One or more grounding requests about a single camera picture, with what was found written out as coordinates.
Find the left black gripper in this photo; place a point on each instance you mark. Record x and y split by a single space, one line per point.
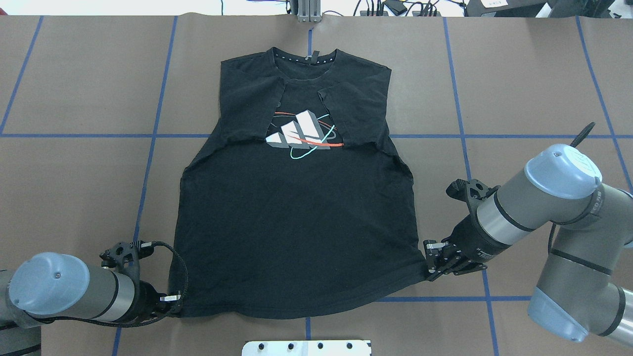
147 295

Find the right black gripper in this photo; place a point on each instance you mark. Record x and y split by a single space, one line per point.
470 239

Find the black printed t-shirt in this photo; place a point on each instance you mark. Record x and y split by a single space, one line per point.
298 204

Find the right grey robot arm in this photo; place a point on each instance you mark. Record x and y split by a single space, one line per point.
591 226

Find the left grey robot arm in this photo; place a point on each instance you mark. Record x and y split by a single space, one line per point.
53 287

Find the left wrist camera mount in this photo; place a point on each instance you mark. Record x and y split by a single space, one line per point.
121 252

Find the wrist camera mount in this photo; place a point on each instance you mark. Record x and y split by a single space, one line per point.
472 192
121 252

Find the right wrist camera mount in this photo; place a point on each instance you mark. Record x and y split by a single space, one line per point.
472 192

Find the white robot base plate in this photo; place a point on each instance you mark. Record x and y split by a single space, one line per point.
308 348

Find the aluminium frame post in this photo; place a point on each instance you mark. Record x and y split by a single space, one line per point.
307 10

